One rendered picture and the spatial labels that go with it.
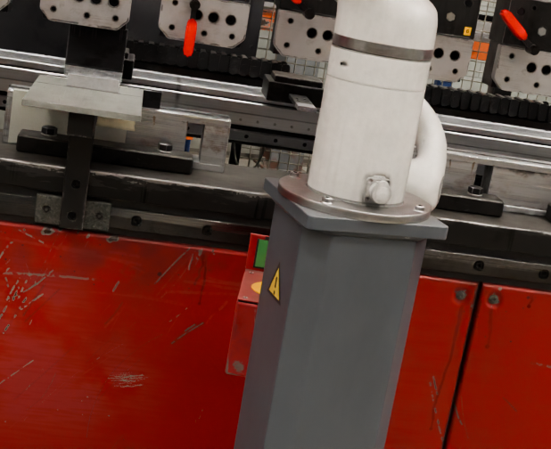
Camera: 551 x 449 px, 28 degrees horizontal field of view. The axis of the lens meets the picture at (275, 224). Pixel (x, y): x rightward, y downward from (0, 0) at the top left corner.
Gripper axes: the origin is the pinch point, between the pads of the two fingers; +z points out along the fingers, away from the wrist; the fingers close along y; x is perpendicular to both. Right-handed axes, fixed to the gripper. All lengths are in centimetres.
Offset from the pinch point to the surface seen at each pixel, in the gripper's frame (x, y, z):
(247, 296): -13.7, 3.8, -4.4
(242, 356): -12.8, 6.6, 4.1
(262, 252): -12.7, -9.5, -6.5
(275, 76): -17, -60, -24
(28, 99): -51, -7, -26
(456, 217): 19.6, -31.0, -10.9
